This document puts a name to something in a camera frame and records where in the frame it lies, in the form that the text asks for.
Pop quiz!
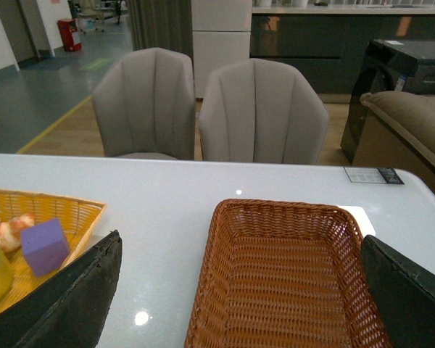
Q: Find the red bin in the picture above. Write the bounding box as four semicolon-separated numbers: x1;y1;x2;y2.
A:
57;18;82;52

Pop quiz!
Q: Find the grey chair right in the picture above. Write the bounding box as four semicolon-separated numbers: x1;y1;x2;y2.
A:
199;59;330;165

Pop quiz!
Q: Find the grey curtain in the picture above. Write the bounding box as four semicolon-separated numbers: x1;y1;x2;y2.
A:
127;0;193;57

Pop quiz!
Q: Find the toy croissant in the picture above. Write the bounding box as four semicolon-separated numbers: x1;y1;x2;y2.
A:
0;212;35;253

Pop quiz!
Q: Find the white cabinet column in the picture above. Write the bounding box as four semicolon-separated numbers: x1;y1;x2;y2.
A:
191;0;253;99

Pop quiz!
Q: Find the beige sofa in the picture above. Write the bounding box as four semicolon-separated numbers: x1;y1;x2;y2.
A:
352;91;435;194

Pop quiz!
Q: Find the dark counter cabinet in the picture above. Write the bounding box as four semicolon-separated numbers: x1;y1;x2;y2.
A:
249;5;435;94

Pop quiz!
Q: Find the table label sticker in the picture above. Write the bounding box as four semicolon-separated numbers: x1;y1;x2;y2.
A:
344;167;404;185

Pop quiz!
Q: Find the office chair background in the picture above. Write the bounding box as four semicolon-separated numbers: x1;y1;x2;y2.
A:
78;0;123;35

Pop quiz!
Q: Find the grey chair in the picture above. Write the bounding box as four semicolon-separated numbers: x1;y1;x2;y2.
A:
92;47;196;160
199;59;330;165

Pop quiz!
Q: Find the purple foam cube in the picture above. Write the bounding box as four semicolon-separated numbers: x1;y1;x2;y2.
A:
20;218;70;277

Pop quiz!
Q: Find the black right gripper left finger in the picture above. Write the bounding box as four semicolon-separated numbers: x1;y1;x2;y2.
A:
0;231;123;347

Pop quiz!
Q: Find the brown wicker basket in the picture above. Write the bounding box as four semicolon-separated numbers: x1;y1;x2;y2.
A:
184;199;392;347

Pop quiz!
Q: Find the black appliance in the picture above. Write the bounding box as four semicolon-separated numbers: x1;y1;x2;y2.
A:
341;39;435;162

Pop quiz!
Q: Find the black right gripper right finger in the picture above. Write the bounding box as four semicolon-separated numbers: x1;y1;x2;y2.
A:
360;235;435;347

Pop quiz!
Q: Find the grey chair left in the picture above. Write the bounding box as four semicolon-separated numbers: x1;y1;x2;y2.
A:
92;47;196;160

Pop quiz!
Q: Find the yellow wicker basket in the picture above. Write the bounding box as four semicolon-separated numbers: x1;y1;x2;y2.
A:
0;189;106;313

